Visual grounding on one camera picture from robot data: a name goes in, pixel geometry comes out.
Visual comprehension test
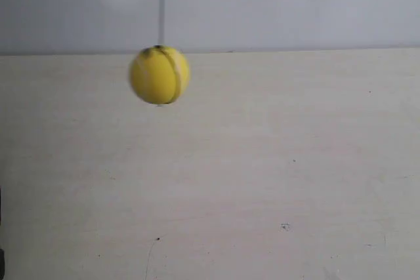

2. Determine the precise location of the thin black hanging string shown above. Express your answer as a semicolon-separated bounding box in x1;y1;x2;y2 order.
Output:
158;0;167;47

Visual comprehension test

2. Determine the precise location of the yellow tennis ball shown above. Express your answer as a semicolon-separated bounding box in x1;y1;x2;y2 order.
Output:
128;45;190;105

